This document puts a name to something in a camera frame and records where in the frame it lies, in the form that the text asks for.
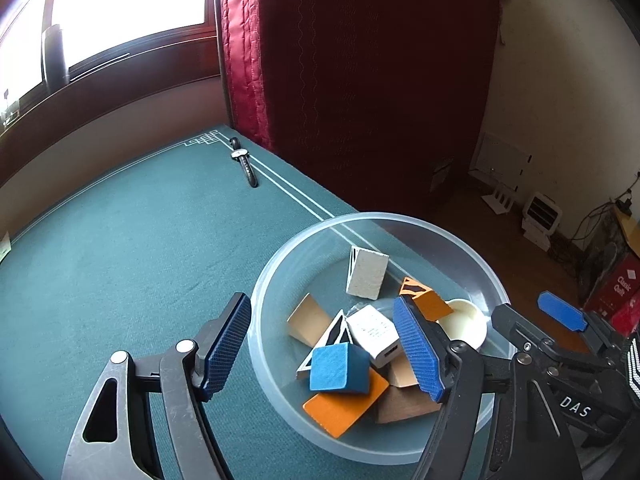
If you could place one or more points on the white plastic cap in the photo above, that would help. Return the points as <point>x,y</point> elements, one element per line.
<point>467,327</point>

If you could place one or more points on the orange-brown wooden triangular block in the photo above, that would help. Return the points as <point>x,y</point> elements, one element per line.
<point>340,412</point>

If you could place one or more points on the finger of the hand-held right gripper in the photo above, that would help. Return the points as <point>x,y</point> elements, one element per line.
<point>562,310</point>
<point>515,330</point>

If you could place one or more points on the teal table cloth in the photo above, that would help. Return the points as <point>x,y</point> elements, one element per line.
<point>125,235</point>

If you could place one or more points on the red cardboard box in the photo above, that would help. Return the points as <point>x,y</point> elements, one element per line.
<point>617,280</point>

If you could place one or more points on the wooden framed window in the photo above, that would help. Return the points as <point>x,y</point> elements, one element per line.
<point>125,65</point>

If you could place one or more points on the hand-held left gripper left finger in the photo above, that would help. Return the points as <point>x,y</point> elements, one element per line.
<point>225,350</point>

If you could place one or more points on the white charger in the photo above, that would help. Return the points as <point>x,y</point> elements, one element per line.
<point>372,332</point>

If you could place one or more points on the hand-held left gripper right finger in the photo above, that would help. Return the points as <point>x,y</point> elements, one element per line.
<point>417,350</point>

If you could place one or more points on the clear plastic bowl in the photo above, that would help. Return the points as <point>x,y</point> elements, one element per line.
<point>425,250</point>

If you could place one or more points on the long white striped triangular block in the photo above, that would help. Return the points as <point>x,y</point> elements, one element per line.
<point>330,340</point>

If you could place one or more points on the white space heater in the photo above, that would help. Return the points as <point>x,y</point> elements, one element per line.
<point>542,215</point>

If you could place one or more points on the red quilted curtain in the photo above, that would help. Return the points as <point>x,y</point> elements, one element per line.
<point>360,60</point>

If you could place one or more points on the light wood wedge block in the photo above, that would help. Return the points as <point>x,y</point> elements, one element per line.
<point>402,375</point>

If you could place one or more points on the paper sheet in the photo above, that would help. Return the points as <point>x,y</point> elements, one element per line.
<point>4,246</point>

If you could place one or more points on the white textured striped triangular block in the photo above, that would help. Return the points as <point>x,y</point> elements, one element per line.
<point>367,275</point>

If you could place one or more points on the small orange striped block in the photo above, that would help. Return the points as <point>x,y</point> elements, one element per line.
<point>430,302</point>

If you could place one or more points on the curved brown wooden block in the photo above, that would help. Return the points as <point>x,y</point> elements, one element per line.
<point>405,405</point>

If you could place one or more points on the white wall panel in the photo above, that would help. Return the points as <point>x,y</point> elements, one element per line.
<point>500,157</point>

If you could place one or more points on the cream wedge block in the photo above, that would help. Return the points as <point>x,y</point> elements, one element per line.
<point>306,320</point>

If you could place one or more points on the brown cardboard box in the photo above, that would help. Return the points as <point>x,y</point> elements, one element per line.
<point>630,232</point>

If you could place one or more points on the black wristwatch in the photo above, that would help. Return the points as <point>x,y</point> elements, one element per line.
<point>246,165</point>

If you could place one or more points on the blue triangular block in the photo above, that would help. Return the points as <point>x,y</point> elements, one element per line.
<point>337,367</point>

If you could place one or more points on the dark cylindrical bottle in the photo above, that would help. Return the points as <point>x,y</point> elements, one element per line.
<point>55,55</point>

